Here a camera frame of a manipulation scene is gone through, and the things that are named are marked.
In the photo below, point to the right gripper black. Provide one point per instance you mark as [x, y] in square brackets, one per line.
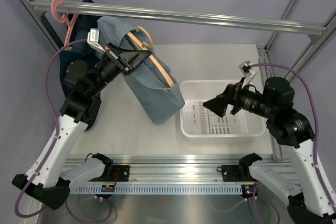
[232, 94]

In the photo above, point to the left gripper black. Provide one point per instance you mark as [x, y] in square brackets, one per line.
[128, 60]

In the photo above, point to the beige plastic hanger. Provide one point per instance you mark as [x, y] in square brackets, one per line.
[142, 45]

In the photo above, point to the dark blue denim skirt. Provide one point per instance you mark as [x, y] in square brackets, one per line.
[82, 50]

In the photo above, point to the pink plastic hanger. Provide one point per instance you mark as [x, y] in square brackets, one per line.
[70, 23]

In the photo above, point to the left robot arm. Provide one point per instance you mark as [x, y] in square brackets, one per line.
[45, 181]

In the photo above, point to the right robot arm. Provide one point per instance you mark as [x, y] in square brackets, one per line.
[310, 202]

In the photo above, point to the white plastic basket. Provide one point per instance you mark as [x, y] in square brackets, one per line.
[199, 122]

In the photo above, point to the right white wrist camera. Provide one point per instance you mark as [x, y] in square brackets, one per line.
[248, 73]

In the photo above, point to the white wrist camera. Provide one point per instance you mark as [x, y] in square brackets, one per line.
[93, 40]
[248, 73]

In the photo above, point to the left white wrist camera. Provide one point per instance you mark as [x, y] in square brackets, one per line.
[93, 40]

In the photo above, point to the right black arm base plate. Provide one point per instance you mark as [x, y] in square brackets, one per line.
[235, 173]

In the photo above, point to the aluminium hanging rail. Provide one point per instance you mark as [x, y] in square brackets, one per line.
[276, 25]

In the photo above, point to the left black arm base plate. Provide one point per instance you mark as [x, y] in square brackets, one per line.
[119, 172]

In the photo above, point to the white slotted cable duct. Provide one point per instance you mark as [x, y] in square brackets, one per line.
[159, 189]

